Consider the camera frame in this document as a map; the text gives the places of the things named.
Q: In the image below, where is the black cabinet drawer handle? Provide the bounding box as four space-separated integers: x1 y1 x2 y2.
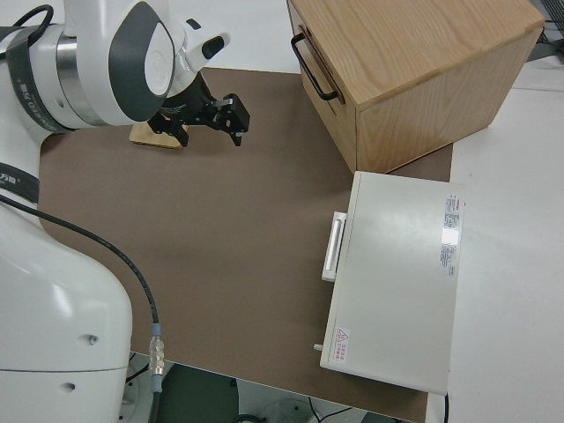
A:
290 33 339 101

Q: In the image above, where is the black metal wire rack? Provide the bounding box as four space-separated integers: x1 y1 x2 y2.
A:
528 0 564 61

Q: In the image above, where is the wooden drawer cabinet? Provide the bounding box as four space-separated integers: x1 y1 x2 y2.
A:
286 0 545 175

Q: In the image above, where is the cream toaster oven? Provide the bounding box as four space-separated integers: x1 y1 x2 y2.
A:
319 170 467 395

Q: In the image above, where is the brown table mat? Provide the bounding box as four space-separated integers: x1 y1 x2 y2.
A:
37 66 455 423

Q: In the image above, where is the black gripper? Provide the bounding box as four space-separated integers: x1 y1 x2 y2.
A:
148 93 252 149

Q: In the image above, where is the wooden mug rack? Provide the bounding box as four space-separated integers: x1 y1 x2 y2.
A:
129 122 195 152

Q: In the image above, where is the cream toaster door handle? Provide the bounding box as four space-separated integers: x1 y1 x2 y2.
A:
321 211 348 283

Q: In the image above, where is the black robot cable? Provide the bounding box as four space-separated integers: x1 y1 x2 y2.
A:
0 192 167 423

